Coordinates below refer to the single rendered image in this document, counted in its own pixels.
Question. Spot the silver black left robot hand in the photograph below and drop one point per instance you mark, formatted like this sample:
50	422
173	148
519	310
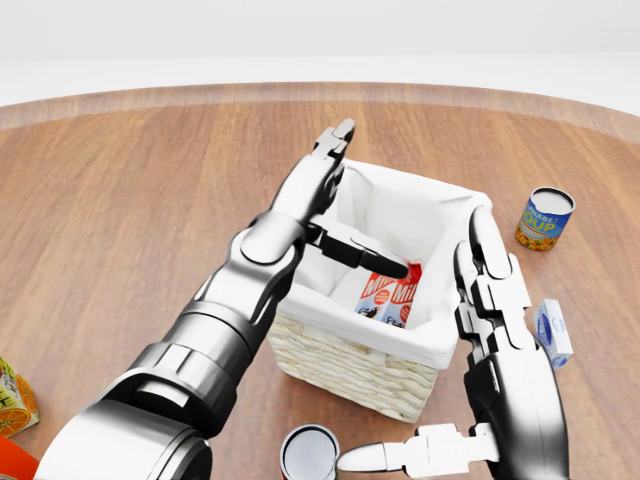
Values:
312	192

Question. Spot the small white and blue box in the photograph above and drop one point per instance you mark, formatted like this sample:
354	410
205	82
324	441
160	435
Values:
552	330

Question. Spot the red and white milk carton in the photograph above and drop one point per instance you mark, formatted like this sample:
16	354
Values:
400	302

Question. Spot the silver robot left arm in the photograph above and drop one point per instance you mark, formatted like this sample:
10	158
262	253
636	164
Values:
200	340

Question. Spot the wicker basket with white liner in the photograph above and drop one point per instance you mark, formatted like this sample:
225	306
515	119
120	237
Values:
350	360

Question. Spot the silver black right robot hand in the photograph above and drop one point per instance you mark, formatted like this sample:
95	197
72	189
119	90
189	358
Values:
520	400

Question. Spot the orange juice carton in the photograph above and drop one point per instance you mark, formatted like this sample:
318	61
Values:
17	400

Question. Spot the blue alphabet soup can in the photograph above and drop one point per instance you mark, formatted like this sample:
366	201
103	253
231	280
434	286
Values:
542	227

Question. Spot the red orange box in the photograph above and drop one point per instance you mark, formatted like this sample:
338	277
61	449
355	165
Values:
12	460

